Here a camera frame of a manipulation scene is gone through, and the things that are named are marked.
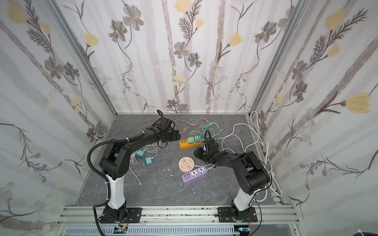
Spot white power cords bundle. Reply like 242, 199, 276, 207
206, 110, 284, 203

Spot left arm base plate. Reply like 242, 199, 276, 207
99, 205, 142, 224

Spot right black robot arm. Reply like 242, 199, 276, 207
194, 131, 272, 222

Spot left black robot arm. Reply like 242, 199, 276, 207
87, 110, 181, 225

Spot teal charger plug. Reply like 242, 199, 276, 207
194, 135, 202, 143
135, 150, 145, 158
143, 157, 153, 165

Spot green charging cable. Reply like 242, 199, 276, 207
188, 122, 223, 139

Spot purple power strip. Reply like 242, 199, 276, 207
182, 166, 208, 184

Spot orange power strip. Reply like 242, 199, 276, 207
179, 138, 202, 149

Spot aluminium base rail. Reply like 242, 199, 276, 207
56, 205, 305, 236

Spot round pink power socket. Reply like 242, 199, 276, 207
178, 156, 195, 173

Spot pink cable with connectors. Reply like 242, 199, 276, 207
174, 117, 211, 134

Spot tangled pastel charger cables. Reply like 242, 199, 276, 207
128, 141, 161, 186

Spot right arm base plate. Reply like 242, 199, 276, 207
216, 206, 258, 223

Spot green charger plug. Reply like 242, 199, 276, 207
188, 136, 195, 144

